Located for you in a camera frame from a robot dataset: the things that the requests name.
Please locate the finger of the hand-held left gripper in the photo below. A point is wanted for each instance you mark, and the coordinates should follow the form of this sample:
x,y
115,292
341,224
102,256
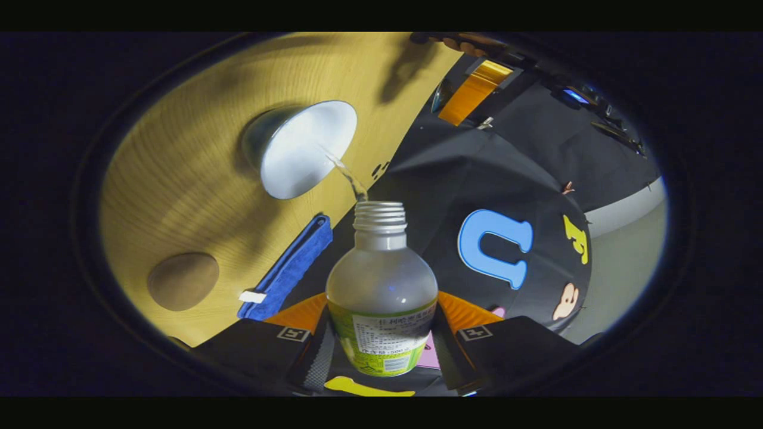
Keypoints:
x,y
474,92

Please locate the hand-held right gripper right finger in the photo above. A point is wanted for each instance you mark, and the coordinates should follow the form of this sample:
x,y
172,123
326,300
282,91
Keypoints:
x,y
446,357

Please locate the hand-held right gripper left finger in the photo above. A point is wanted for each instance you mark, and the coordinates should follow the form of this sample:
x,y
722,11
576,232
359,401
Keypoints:
x,y
319,357

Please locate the silver green-label water bottle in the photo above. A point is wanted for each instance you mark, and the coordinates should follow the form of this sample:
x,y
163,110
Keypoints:
x,y
381,280

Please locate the round brown coaster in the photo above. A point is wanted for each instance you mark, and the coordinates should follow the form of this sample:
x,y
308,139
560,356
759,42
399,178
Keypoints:
x,y
183,281

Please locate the white teacup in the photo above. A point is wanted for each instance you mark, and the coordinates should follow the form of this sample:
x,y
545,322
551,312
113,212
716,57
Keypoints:
x,y
298,155

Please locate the poured water stream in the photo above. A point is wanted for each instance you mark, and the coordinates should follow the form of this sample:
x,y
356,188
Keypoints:
x,y
351,177

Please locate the white cloth clip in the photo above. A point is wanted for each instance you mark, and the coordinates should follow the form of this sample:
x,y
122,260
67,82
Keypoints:
x,y
485,123

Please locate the black backdrop cloth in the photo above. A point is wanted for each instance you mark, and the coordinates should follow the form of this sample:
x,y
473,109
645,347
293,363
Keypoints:
x,y
465,173

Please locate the folded blue towel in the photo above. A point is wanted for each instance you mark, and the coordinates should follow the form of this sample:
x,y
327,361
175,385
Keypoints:
x,y
292,265

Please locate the copper cloth clip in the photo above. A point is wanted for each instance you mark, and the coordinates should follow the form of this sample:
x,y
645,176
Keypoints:
x,y
568,188

